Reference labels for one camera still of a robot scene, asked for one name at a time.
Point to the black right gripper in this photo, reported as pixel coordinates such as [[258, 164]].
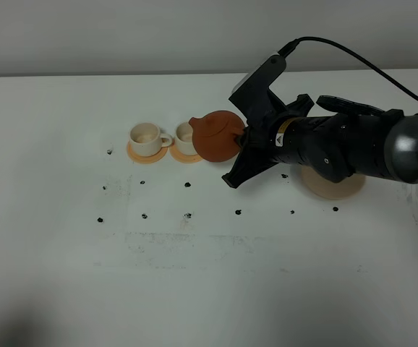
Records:
[[259, 143]]

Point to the brown clay teapot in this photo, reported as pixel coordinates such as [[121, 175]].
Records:
[[214, 135]]

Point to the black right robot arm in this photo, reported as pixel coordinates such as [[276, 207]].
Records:
[[354, 139]]

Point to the beige round teapot saucer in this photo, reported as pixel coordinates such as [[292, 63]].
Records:
[[329, 190]]

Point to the right orange coaster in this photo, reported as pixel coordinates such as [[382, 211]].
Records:
[[182, 158]]

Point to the orange coaster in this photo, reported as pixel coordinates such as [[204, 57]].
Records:
[[182, 158], [145, 160]]

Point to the right white teacup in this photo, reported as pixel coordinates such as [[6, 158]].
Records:
[[183, 139]]

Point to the white teacup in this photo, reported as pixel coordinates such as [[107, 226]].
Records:
[[183, 139], [147, 139]]

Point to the left orange coaster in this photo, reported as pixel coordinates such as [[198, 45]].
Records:
[[145, 160]]

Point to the left white teacup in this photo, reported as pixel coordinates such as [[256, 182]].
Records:
[[147, 139]]

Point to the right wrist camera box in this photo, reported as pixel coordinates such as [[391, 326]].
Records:
[[252, 96]]

